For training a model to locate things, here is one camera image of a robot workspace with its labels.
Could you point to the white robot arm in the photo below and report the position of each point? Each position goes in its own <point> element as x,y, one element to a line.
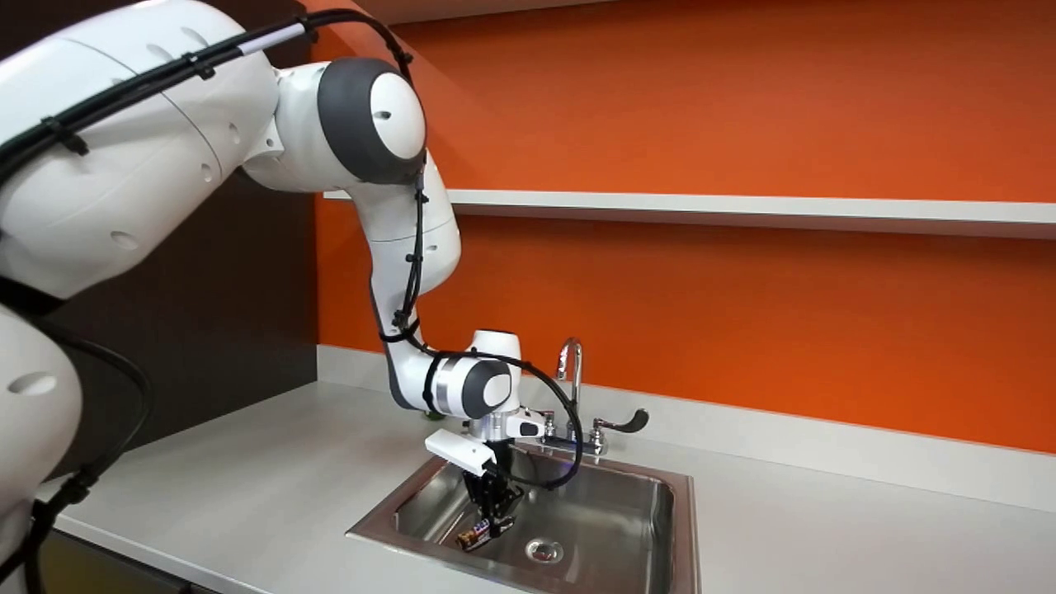
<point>120,126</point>

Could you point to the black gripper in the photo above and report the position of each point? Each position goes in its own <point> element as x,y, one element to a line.
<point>501,514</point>

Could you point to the Snickers candy bar packet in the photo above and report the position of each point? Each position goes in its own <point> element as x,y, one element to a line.
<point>473,540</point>

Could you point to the white wall shelf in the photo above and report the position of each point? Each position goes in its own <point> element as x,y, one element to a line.
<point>856,216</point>

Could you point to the chrome sink faucet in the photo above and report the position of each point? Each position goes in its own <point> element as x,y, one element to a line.
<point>585,427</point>

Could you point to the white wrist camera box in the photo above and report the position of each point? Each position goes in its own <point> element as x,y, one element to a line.
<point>459,450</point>

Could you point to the stainless steel sink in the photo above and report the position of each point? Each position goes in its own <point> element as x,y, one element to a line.
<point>613,528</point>

